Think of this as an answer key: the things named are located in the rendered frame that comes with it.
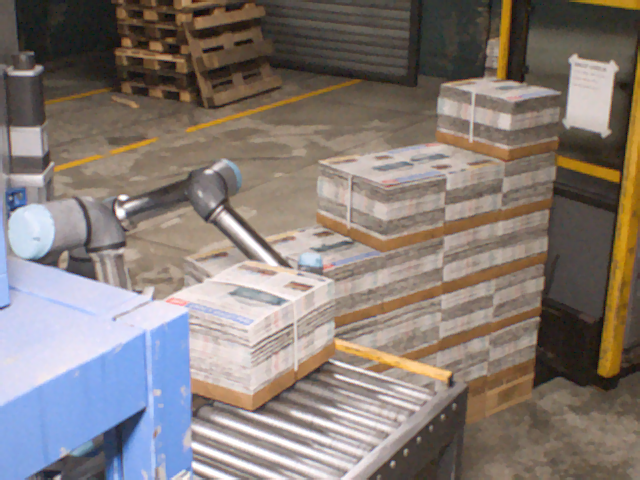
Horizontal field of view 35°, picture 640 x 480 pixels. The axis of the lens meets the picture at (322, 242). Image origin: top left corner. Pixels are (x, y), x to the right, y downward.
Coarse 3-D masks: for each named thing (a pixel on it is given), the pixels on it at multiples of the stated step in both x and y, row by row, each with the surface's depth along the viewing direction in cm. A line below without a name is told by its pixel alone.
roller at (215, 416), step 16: (208, 416) 247; (224, 416) 245; (240, 432) 241; (256, 432) 240; (272, 432) 238; (288, 448) 235; (304, 448) 233; (320, 448) 232; (336, 464) 228; (352, 464) 227
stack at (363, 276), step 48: (288, 240) 355; (336, 240) 356; (432, 240) 359; (480, 240) 375; (336, 288) 336; (384, 288) 351; (480, 288) 382; (336, 336) 341; (384, 336) 356; (432, 336) 373; (480, 336) 392; (432, 384) 382
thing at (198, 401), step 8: (192, 400) 252; (200, 400) 252; (208, 400) 252; (192, 408) 248; (96, 456) 227; (88, 464) 223; (96, 464) 224; (104, 464) 224; (72, 472) 220; (80, 472) 220; (88, 472) 221; (96, 472) 221
